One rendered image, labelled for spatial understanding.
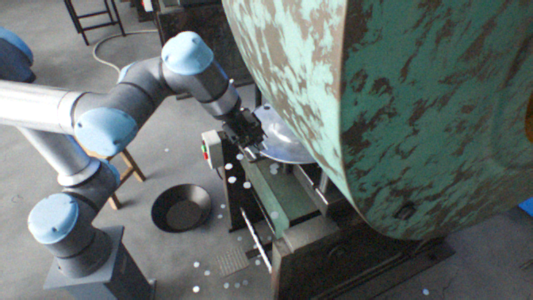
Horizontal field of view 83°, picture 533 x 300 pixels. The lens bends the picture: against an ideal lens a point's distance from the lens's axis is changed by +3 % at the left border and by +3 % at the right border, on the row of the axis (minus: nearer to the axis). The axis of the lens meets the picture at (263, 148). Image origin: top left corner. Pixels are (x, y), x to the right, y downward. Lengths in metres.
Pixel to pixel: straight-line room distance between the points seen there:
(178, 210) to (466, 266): 1.40
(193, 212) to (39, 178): 0.96
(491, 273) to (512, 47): 1.58
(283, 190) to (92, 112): 0.55
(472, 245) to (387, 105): 1.65
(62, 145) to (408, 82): 0.86
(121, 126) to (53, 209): 0.51
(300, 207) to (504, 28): 0.70
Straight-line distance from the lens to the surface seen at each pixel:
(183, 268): 1.51
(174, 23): 2.25
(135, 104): 0.53
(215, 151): 1.08
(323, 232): 0.81
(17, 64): 0.86
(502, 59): 0.24
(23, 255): 1.87
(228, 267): 1.29
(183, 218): 1.64
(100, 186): 1.00
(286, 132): 0.83
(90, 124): 0.49
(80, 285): 1.10
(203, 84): 0.55
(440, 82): 0.20
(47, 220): 0.95
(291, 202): 0.85
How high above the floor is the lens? 1.33
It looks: 44 degrees down
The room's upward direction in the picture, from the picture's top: straight up
